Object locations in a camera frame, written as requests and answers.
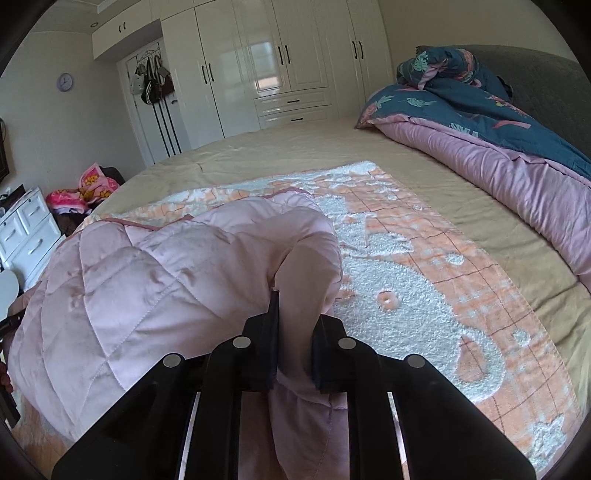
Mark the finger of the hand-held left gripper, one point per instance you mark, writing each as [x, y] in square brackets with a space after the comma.
[10, 324]

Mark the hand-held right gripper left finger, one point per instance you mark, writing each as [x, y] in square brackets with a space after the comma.
[274, 332]

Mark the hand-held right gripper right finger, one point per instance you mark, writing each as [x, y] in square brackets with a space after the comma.
[317, 355]

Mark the pink quilted jacket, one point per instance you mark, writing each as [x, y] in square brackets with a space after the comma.
[161, 286]

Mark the person's left hand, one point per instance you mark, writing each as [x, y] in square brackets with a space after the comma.
[4, 378]

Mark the white round board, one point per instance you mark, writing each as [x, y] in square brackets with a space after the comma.
[8, 290]

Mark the white drawer dresser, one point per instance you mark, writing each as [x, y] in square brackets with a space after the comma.
[27, 235]

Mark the orange and white fleece blanket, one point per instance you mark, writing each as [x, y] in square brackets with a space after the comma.
[415, 300]

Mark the dark chair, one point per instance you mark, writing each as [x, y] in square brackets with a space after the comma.
[69, 221]

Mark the pink floral cloth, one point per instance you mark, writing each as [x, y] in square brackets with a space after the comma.
[94, 184]

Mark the bed with beige sheet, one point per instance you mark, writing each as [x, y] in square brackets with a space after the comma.
[323, 138]

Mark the blue and pink floral duvet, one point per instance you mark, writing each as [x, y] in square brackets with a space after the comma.
[485, 152]

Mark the brown hanging bag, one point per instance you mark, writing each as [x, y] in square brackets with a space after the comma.
[166, 83]

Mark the white hanging bag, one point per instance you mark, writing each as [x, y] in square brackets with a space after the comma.
[136, 83]

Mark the black striped hanging bag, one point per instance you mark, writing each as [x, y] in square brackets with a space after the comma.
[150, 87]

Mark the white glossy wardrobe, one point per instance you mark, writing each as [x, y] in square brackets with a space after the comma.
[258, 55]

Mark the grey padded headboard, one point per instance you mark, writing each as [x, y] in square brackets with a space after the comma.
[540, 83]

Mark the dark wall screen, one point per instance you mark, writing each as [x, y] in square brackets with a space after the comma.
[3, 157]

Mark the round wall clock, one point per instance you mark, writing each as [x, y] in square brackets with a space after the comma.
[64, 81]

